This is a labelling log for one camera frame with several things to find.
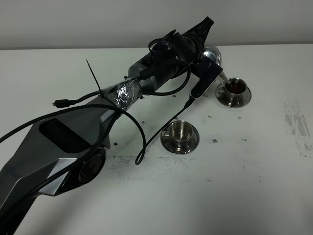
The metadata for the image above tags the stainless steel teacup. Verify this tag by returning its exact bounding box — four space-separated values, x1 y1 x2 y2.
218 78 247 101
161 120 194 146

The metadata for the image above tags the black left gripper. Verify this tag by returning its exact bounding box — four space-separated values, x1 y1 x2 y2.
148 17 214 67

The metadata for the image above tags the far stainless steel teacup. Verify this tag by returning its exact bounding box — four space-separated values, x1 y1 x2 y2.
218 78 247 101

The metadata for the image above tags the far stainless steel saucer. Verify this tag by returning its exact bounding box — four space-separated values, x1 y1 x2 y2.
215 78 252 108

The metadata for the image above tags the stainless steel saucer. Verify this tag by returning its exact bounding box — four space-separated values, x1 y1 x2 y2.
160 120 200 154
215 78 252 108

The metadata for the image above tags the stainless steel teapot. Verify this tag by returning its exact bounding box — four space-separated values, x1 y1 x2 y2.
202 45 231 85

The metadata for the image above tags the near stainless steel teacup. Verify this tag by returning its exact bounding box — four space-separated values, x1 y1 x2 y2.
161 120 194 146

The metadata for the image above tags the black left camera cable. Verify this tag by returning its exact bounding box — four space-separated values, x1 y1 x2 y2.
0 36 196 166

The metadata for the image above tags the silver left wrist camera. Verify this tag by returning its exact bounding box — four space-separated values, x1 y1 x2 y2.
190 57 223 99

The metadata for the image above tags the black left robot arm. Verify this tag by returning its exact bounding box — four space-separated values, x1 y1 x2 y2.
0 18 214 235

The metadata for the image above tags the near stainless steel saucer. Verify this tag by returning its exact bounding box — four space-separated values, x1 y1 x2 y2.
160 120 200 154

